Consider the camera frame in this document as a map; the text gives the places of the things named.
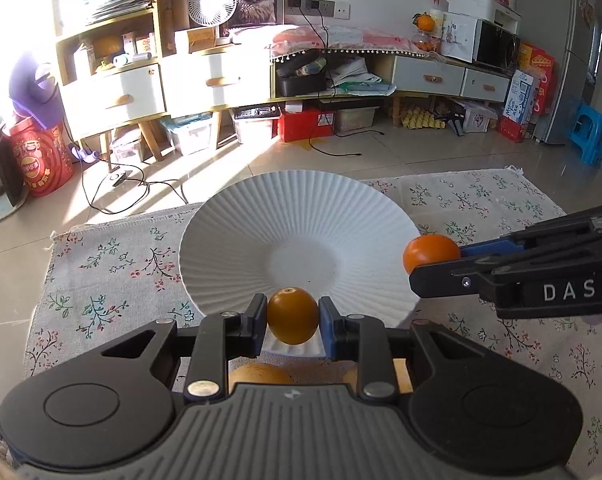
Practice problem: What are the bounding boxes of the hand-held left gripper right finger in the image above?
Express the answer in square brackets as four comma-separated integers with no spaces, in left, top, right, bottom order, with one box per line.
[318,297,486,403]

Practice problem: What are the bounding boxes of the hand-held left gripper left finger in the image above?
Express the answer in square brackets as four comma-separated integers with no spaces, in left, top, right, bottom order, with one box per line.
[101,294,269,403]

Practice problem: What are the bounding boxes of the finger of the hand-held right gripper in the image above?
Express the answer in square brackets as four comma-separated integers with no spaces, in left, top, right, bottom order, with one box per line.
[410,234,602,298]
[460,203,602,260]

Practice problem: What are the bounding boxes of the small orange tomato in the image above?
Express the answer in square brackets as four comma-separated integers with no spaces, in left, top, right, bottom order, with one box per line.
[402,234,462,276]

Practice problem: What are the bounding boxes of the small orange-green tomato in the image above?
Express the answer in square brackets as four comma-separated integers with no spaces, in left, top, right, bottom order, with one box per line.
[266,286,320,346]

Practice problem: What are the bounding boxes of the large yellow grapefruit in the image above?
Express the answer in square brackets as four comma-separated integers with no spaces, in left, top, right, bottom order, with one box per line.
[228,362,296,387]

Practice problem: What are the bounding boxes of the yellow pear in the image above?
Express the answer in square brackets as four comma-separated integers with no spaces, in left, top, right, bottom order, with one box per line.
[342,360,412,395]

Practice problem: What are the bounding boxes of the white ribbed plate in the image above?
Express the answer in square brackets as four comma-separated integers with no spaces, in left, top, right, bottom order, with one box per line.
[178,170,422,361]

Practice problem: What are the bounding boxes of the flat red box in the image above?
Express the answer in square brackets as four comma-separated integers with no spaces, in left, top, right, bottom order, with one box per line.
[497,115,526,143]

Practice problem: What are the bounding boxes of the yellow egg tray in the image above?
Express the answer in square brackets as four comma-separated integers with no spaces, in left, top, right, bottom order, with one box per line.
[400,107,448,129]

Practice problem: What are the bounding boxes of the blue and white carton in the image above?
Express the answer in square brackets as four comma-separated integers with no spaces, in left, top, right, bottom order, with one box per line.
[503,69,542,126]

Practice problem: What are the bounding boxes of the blue plastic stool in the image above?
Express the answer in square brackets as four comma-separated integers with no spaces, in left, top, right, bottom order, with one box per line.
[567,101,602,167]

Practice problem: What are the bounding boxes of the floral cloth mat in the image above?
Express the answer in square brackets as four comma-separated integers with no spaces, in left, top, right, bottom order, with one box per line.
[23,167,602,480]

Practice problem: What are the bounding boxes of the small white drawer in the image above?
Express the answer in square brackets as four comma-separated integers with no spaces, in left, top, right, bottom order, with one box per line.
[462,68,510,103]

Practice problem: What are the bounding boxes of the clear box with black contents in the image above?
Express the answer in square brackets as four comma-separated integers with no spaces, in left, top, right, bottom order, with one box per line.
[232,105,282,145]

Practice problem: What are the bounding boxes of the red gift box stack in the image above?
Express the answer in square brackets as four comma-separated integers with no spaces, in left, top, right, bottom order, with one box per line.
[518,42,556,116]

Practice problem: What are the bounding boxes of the clear box with blue lid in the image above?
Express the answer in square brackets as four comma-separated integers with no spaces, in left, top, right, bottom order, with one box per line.
[161,114,216,156]

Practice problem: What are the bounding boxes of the red cardboard box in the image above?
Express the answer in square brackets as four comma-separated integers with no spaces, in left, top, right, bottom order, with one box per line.
[277,107,336,143]

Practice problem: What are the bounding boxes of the white microwave oven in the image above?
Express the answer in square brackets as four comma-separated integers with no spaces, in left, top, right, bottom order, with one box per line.
[472,19,522,70]

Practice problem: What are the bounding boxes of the grey refrigerator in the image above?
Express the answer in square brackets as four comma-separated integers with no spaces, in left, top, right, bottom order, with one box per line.
[516,0,602,146]

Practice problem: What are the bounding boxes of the glass jar of oranges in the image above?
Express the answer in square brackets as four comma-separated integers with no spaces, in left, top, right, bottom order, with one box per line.
[412,31,440,55]

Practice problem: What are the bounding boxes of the small clear storage box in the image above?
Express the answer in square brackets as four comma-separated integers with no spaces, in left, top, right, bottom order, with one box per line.
[110,127,149,163]

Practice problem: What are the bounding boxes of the white illustrated box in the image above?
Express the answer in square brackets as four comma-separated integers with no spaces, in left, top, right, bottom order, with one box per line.
[440,12,476,63]

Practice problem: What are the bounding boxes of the pile of loose papers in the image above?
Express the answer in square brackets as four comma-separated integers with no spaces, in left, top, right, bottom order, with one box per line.
[326,56,398,96]

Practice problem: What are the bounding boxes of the black case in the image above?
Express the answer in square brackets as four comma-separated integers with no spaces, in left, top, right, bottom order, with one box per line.
[275,55,329,97]

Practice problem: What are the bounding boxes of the small purple toy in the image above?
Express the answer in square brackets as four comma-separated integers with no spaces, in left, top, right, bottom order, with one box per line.
[68,142,100,163]

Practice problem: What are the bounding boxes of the white flat box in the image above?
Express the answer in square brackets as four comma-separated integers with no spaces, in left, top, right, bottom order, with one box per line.
[447,0,522,31]

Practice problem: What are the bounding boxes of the wooden cabinet with white drawer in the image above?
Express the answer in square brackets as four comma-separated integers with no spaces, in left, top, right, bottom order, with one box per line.
[160,42,276,150]

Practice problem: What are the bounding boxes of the pink quilt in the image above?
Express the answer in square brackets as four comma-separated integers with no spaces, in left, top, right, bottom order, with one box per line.
[270,24,434,63]

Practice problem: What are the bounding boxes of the red round tin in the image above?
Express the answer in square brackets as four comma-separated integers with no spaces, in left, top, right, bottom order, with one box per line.
[8,116,76,198]

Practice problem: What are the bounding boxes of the small cardboard box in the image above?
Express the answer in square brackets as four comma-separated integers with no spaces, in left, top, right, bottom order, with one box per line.
[175,27,216,55]

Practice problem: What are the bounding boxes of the white tube roll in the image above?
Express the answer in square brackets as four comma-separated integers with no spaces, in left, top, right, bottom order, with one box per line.
[113,52,152,67]

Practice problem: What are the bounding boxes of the black panel on round base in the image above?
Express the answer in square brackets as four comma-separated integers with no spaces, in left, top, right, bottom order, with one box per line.
[0,122,30,225]

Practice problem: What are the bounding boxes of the wooden shelf cabinet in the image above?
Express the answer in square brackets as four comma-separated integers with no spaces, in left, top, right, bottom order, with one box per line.
[51,0,170,163]

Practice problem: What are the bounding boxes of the white desk fan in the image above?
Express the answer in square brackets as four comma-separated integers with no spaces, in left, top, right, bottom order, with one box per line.
[187,0,238,28]

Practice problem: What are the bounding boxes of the cardboard tube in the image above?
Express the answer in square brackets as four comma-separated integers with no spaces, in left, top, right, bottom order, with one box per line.
[170,0,192,31]

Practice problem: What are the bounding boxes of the stack of papers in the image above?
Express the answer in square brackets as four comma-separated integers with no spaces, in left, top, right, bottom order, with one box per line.
[83,0,154,26]

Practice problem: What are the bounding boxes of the grey wall socket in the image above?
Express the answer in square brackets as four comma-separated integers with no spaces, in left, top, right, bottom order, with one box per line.
[287,0,336,17]

